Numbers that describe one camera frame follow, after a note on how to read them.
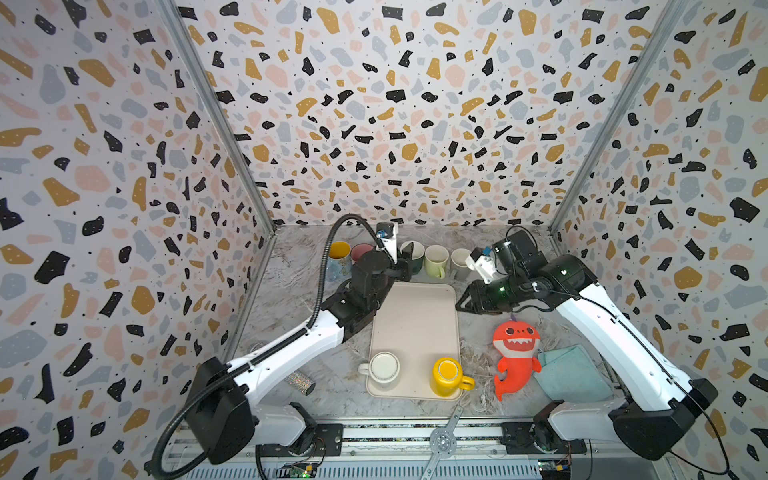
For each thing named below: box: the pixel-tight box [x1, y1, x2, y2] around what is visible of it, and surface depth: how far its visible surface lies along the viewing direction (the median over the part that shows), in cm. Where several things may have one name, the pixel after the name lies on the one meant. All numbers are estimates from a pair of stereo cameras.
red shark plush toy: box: [492, 320, 542, 401], surface depth 84 cm
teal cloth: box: [534, 344, 613, 403], surface depth 85 cm
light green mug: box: [425, 244, 450, 280], surface depth 102 cm
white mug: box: [358, 351, 401, 388], surface depth 80 cm
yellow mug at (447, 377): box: [430, 356, 476, 397], surface depth 78 cm
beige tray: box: [366, 282, 463, 401], surface depth 91 cm
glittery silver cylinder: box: [287, 371, 316, 396], surface depth 81 cm
